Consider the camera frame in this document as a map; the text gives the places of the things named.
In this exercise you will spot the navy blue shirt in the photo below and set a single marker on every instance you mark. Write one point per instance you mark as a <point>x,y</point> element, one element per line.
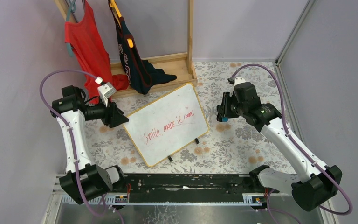
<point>141,74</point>

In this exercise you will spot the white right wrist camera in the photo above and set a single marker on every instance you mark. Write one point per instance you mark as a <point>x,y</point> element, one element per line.
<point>238,82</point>

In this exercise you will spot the yellow clothes hanger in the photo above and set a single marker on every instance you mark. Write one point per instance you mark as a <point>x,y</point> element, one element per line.
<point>115,10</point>

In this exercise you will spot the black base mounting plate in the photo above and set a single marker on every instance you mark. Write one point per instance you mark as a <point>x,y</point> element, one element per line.
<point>190,188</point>

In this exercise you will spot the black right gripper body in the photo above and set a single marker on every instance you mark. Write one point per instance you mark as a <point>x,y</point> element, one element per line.
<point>223,107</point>

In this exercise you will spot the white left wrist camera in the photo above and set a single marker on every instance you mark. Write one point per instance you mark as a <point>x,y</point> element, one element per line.
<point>105,90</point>

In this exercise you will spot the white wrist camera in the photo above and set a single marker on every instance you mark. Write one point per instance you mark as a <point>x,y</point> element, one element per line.
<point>238,82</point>
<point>105,90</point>

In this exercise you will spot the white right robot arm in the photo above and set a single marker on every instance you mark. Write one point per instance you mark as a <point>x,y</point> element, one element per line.
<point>314,182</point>

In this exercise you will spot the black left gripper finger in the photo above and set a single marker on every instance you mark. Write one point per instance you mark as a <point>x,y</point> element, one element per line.
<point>117,114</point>
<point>117,120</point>

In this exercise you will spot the red tank top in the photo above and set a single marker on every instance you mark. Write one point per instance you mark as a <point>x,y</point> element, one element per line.
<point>90,51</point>

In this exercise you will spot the teal clothes hanger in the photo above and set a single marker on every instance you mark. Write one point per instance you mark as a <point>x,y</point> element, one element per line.
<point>71,10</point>

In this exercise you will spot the aluminium frame rail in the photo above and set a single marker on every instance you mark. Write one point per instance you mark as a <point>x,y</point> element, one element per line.
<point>308,7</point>

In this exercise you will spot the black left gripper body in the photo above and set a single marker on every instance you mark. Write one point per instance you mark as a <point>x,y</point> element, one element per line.
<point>108,114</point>

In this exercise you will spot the yellow framed whiteboard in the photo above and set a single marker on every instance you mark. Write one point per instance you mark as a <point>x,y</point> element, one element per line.
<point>167,124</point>

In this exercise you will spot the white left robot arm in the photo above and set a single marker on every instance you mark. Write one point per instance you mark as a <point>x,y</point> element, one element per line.
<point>84,179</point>

